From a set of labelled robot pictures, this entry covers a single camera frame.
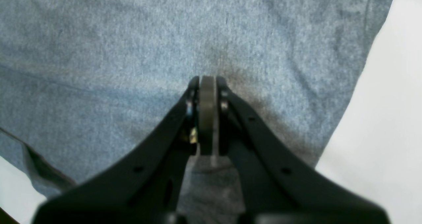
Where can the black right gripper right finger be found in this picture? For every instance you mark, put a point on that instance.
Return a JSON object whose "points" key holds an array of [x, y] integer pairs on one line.
{"points": [[277, 186]]}

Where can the grey t-shirt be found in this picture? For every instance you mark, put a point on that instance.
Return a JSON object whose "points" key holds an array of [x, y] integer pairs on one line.
{"points": [[84, 82]]}

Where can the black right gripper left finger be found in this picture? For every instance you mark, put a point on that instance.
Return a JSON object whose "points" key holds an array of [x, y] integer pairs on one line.
{"points": [[141, 188]]}

